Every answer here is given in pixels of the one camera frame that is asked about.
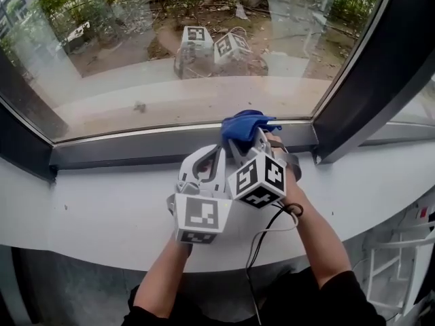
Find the person's black shirt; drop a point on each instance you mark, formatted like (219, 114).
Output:
(272, 301)

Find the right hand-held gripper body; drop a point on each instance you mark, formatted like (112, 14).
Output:
(258, 182)

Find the person's right hand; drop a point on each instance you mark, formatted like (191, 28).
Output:
(276, 143)

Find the person's left forearm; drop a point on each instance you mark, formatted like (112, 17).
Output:
(163, 280)

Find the dark window frame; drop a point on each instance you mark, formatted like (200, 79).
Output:
(367, 80)

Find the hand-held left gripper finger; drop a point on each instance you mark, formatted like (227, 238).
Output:
(188, 165)
(221, 178)

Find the white metal rack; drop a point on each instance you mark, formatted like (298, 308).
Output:
(394, 270)

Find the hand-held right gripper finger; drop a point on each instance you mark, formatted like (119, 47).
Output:
(235, 155)
(261, 141)

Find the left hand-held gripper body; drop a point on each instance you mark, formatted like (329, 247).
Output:
(200, 216)

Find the blue cleaning cloth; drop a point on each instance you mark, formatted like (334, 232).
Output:
(241, 127)

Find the person's right forearm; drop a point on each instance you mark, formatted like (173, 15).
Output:
(319, 236)

